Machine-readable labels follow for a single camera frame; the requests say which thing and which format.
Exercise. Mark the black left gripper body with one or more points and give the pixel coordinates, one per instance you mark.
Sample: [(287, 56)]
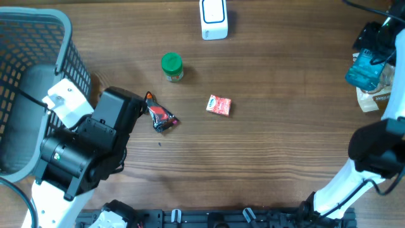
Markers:
[(122, 145)]

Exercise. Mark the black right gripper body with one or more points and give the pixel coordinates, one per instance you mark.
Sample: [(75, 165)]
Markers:
[(376, 38)]

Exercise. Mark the blue mouthwash bottle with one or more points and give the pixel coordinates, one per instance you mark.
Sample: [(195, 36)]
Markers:
[(365, 72)]

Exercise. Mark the black red snack packet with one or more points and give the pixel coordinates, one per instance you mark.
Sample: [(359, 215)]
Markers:
[(162, 118)]

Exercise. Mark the brown cookie bag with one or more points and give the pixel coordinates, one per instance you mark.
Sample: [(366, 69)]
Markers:
[(378, 98)]

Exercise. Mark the green lid jar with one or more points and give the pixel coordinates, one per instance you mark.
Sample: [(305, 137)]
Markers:
[(172, 67)]

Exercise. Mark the red white small box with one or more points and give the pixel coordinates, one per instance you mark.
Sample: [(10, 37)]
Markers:
[(219, 105)]

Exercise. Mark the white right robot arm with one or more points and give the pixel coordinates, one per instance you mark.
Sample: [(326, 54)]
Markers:
[(376, 151)]

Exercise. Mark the white barcode scanner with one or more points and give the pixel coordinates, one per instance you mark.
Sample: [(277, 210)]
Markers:
[(214, 19)]

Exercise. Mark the grey plastic mesh basket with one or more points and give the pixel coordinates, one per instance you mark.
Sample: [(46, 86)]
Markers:
[(37, 52)]

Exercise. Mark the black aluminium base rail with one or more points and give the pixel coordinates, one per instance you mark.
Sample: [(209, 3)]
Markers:
[(235, 219)]

